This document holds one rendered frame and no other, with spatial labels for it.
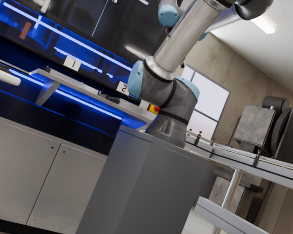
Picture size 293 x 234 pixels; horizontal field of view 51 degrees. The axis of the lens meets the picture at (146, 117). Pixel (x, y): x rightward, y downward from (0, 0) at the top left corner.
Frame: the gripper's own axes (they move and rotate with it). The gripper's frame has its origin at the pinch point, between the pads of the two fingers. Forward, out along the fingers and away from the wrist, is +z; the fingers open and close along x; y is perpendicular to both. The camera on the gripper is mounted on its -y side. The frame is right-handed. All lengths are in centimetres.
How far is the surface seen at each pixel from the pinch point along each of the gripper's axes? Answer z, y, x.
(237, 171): 100, -5, -21
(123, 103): 7.8, -10.7, 31.8
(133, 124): 31.7, -2.2, 33.3
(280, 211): 563, 163, -141
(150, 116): 20.0, -11.9, 21.6
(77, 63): 3, 27, 55
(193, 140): 89, 22, 2
